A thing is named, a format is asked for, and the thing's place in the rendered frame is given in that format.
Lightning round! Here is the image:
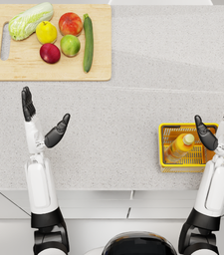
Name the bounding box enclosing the yellow slatted basket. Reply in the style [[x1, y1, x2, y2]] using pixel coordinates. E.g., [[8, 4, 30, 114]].
[[158, 123, 219, 173]]

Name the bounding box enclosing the green apple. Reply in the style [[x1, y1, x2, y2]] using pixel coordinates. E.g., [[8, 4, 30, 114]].
[[59, 34, 82, 58]]

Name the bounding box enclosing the lemon tea bottle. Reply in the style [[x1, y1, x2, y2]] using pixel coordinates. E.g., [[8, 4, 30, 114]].
[[163, 132, 196, 163]]

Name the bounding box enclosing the napa cabbage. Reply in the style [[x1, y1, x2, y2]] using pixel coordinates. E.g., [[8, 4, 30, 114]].
[[7, 1, 55, 42]]

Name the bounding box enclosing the green cucumber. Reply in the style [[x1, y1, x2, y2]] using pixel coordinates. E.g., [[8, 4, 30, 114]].
[[82, 13, 95, 74]]

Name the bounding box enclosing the dark round robot body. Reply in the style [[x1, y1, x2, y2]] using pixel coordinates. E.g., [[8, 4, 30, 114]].
[[101, 230, 179, 255]]

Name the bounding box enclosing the wooden cutting board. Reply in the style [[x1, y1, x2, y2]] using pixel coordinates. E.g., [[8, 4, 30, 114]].
[[0, 3, 113, 82]]

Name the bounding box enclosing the dark red apple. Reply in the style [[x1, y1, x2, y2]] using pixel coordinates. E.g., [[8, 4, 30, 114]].
[[39, 43, 62, 65]]

